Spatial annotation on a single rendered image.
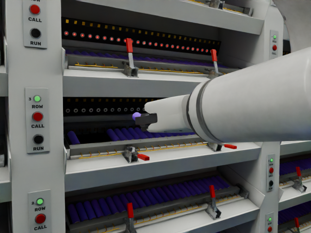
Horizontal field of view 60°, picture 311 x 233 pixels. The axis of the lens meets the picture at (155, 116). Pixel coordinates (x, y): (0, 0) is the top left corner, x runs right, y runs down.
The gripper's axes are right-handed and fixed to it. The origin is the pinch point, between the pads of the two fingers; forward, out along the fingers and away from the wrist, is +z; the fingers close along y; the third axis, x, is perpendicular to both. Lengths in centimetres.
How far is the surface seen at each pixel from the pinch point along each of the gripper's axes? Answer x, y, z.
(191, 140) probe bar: 4.6, -22.7, 18.3
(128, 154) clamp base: 6.4, -1.5, 15.4
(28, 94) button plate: -6.9, 19.6, 11.4
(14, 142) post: 1.8, 22.2, 13.0
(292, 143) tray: 9, -64, 14
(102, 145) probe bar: 3.8, 3.6, 18.1
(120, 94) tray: -7.4, 0.6, 13.0
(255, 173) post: 17, -47, 18
